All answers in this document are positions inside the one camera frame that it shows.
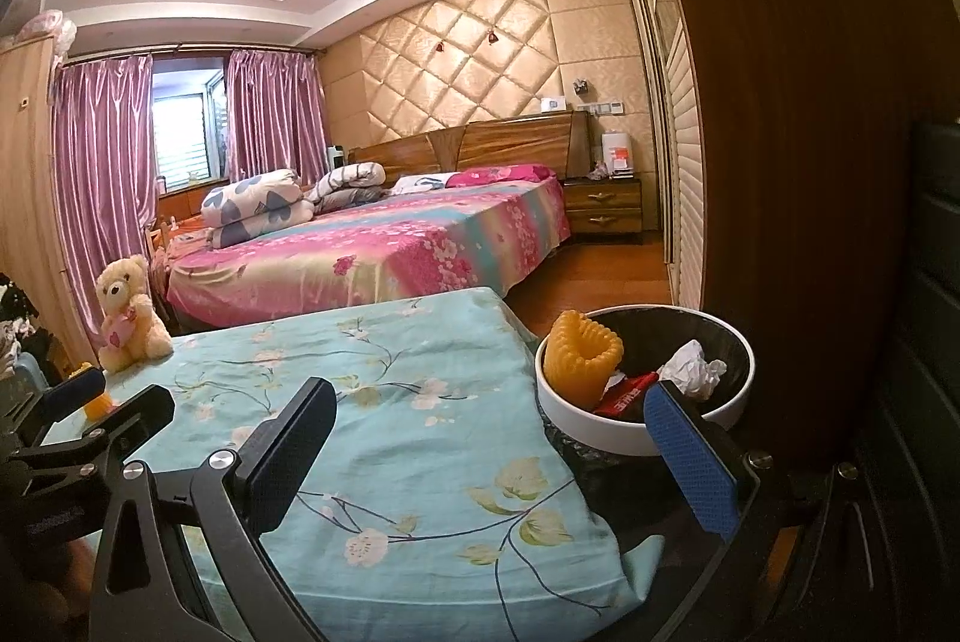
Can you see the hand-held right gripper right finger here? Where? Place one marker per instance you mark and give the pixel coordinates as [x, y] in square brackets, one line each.
[690, 462]

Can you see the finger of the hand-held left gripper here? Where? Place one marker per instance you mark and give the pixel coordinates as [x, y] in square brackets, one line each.
[75, 387]
[135, 417]

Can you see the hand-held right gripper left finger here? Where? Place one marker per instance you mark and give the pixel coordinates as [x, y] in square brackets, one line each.
[296, 454]

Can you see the red snack packet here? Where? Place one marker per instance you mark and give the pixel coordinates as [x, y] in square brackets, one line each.
[622, 400]

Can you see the white tissue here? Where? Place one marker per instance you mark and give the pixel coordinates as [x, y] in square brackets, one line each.
[690, 368]

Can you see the white rimmed trash bin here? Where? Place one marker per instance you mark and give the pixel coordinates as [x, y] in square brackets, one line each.
[585, 436]

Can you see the orange foam net sleeve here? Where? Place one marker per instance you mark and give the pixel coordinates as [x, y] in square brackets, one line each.
[577, 357]

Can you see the pile of clothes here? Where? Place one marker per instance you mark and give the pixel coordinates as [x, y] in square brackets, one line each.
[15, 327]

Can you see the cream teddy bear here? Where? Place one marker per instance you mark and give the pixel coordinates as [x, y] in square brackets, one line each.
[127, 312]

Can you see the light wooden wardrobe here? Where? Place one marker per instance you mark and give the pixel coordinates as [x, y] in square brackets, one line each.
[30, 177]

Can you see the bed with pink floral sheet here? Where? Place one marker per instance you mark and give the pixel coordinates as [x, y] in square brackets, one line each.
[375, 244]

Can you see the pink satin curtain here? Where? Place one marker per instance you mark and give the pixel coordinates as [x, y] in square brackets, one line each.
[274, 109]
[105, 162]

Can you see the folded quilt with blue hearts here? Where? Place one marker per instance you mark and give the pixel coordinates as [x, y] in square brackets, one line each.
[255, 207]

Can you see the wooden nightstand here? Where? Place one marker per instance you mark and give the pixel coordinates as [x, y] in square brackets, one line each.
[604, 211]

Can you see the folded grey patterned quilt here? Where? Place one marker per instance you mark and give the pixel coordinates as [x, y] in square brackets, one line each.
[349, 181]

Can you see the window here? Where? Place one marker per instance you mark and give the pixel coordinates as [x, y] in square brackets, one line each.
[180, 124]

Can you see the dark ribbed object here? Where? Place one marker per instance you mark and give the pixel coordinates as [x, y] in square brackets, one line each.
[934, 312]

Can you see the white pillow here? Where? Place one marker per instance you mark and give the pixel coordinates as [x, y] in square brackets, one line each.
[420, 183]

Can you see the louvred wardrobe doors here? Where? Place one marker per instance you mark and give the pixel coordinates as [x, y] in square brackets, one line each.
[686, 162]

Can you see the white appliance with orange label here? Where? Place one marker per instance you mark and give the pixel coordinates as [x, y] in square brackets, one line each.
[616, 154]

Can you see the pink pillow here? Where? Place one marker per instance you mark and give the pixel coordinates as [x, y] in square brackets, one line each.
[499, 173]

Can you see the plastic bag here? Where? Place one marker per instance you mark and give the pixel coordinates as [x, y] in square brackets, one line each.
[49, 31]

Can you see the brown wooden door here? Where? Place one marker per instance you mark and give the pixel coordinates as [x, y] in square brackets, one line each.
[810, 124]

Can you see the wooden headboard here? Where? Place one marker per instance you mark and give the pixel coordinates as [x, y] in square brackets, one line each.
[510, 139]

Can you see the wall switch panel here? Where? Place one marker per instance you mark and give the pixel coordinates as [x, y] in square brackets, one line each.
[607, 106]

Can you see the small white wall device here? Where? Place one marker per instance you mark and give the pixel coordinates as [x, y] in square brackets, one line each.
[553, 105]

